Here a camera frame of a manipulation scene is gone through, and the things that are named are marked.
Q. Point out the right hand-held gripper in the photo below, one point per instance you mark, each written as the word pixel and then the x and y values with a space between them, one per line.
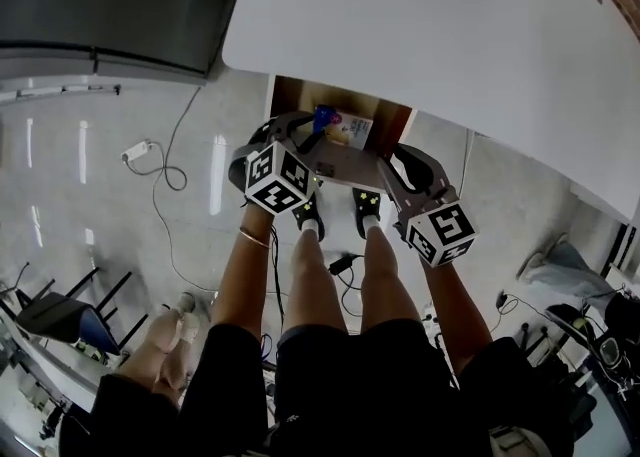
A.
pixel 442 235

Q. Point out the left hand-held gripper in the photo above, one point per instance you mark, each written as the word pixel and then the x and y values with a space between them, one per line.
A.
pixel 275 180

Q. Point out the colourful small box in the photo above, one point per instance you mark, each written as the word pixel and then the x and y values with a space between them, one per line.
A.
pixel 352 127

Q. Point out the wooden drawer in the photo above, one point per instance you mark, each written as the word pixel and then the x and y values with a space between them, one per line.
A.
pixel 350 165

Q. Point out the person's right forearm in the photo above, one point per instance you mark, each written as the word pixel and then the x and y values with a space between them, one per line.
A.
pixel 455 315

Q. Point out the person's left forearm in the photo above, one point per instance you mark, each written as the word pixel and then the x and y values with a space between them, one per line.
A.
pixel 240 280

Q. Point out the person's right black shoe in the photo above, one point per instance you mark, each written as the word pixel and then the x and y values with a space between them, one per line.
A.
pixel 367 205

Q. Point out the person's black shoe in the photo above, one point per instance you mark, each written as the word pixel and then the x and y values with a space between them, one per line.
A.
pixel 307 215
pixel 367 205

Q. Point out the person's left black shoe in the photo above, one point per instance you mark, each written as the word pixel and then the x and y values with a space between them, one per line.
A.
pixel 307 215

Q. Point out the black power adapter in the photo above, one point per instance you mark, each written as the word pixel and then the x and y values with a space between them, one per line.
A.
pixel 341 265

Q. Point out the person's left leg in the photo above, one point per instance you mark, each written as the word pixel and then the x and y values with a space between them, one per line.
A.
pixel 312 285

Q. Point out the white curved desk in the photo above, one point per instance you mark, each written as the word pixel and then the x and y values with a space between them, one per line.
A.
pixel 425 30

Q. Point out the white power strip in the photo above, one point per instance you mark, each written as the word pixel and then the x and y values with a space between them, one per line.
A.
pixel 136 151

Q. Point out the grey cloth bag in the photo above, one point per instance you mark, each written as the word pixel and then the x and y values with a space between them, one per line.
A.
pixel 565 270

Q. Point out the person's black clothes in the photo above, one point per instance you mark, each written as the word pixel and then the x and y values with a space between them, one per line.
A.
pixel 360 395

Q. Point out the grey metal cabinet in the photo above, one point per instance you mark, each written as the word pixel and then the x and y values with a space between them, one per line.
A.
pixel 110 0

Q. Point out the white shelf rack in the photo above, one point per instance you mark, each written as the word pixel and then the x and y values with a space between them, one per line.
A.
pixel 60 91

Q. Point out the black bags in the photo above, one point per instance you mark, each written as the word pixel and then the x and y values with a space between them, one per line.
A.
pixel 615 335

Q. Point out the blue chair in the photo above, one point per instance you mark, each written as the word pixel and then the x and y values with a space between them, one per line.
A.
pixel 95 325

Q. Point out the white table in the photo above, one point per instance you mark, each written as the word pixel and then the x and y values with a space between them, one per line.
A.
pixel 50 365

